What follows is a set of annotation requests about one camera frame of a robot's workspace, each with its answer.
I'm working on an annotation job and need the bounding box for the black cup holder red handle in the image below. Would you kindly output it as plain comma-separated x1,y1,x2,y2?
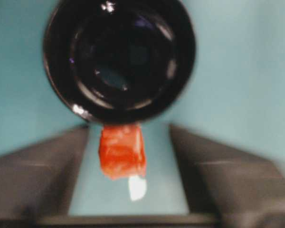
42,0,197,181

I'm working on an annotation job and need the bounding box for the small white scrap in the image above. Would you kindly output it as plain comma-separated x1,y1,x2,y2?
128,175,148,202

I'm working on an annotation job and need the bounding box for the blue-green table cloth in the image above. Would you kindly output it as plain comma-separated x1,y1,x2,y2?
0,0,285,217

